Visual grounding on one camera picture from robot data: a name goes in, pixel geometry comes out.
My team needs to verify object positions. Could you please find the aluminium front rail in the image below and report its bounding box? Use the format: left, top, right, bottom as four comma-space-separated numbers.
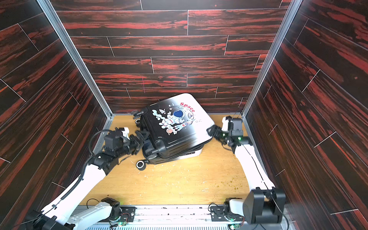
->
87, 204, 297, 230

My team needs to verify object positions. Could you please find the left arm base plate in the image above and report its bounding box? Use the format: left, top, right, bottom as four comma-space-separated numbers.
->
99, 206, 137, 223

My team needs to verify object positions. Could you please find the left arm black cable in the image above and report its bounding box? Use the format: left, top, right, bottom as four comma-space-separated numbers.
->
88, 129, 113, 157

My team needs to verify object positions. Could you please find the black white astronaut suitcase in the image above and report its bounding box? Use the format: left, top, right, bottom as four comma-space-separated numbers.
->
132, 93, 215, 171

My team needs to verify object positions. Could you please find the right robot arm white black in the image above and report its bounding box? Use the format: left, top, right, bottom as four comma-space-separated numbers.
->
207, 116, 286, 224

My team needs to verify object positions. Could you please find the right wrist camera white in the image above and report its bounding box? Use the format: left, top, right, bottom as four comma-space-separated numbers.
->
221, 116, 232, 131

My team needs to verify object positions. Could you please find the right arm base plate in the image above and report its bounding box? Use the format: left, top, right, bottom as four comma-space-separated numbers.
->
208, 203, 244, 222

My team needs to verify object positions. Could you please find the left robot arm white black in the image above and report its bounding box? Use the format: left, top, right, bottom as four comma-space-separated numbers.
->
25, 128, 149, 230

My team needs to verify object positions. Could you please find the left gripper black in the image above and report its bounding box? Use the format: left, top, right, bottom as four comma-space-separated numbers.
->
115, 131, 150, 160

